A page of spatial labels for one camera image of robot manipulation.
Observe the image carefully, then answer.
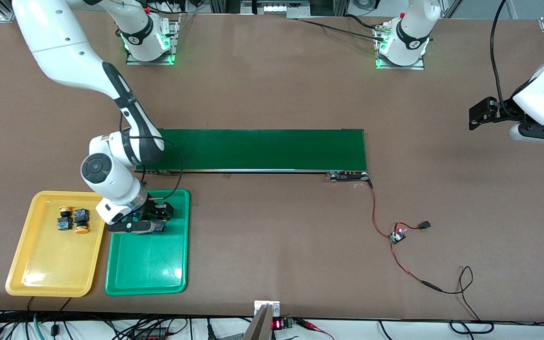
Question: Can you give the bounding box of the yellow plastic tray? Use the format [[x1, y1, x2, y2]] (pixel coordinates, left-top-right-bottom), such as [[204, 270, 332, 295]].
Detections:
[[5, 190, 111, 298]]

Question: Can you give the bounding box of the grey camera pole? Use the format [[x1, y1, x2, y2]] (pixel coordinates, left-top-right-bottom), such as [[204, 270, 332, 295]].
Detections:
[[243, 304, 275, 340]]

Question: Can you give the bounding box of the red black conveyor wire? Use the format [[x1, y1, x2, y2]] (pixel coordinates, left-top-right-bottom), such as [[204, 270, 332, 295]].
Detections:
[[369, 178, 395, 237]]

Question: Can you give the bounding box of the black connector with wire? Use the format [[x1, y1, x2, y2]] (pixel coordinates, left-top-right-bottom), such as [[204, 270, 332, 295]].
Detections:
[[395, 220, 432, 232]]

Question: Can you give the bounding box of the green plastic tray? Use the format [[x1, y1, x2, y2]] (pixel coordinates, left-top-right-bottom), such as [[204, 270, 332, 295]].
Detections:
[[105, 188, 191, 297]]

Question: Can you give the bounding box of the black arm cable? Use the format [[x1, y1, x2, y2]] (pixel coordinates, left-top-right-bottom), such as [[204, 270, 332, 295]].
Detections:
[[490, 0, 512, 119], [120, 111, 184, 201]]

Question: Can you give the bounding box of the black table cable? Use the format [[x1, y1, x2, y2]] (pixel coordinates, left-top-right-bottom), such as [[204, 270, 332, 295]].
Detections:
[[296, 13, 386, 41]]

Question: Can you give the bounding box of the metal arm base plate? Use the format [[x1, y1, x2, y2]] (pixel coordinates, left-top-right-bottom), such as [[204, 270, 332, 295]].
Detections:
[[375, 21, 426, 70], [126, 13, 181, 66]]

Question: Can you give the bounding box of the yellow push button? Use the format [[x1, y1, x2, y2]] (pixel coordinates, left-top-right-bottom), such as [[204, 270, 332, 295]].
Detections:
[[57, 205, 74, 231], [73, 208, 90, 235]]

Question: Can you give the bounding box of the red alligator clip lead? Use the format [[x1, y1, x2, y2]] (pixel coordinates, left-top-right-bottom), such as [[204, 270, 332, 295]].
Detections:
[[295, 318, 335, 340]]

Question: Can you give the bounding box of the green conveyor belt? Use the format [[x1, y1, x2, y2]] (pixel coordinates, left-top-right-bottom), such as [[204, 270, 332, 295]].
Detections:
[[134, 127, 372, 182]]

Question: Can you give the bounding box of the red black power wire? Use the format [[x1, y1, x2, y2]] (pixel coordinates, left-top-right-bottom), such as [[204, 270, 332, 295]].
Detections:
[[390, 241, 483, 323]]

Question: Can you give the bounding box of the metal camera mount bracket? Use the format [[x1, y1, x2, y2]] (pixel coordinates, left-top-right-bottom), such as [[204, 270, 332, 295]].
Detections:
[[254, 300, 281, 317]]

